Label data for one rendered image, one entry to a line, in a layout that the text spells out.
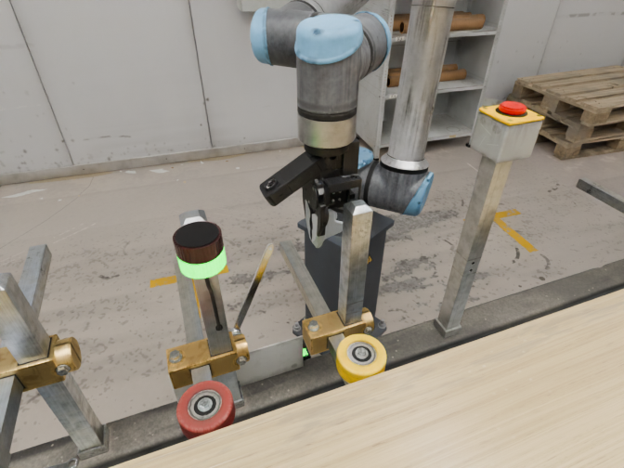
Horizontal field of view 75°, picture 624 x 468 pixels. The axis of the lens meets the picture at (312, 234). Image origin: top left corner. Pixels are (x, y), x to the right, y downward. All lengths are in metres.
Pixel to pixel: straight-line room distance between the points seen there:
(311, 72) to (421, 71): 0.66
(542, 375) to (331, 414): 0.33
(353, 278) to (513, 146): 0.33
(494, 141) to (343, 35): 0.30
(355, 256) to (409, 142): 0.63
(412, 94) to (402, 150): 0.16
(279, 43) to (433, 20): 0.56
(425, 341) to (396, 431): 0.40
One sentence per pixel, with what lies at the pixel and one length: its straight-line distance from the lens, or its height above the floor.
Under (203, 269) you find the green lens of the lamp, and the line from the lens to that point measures 0.52.
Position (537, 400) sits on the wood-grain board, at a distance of 0.72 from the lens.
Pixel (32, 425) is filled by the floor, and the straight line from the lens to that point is 1.93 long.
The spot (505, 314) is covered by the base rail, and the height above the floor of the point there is 0.70.
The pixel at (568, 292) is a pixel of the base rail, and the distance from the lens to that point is 1.25.
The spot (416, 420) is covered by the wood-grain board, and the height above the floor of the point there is 0.90.
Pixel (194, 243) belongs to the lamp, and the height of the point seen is 1.15.
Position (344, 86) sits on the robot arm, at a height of 1.28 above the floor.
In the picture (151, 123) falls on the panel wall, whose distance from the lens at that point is 3.28.
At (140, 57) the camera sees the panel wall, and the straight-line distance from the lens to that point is 3.15.
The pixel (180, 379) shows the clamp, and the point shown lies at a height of 0.84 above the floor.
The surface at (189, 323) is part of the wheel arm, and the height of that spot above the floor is 0.86.
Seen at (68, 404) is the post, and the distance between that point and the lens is 0.79.
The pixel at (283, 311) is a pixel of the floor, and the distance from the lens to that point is 1.97.
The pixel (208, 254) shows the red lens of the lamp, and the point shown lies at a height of 1.13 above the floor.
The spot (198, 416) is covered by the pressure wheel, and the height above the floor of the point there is 0.91.
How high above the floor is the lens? 1.45
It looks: 37 degrees down
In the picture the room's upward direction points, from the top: straight up
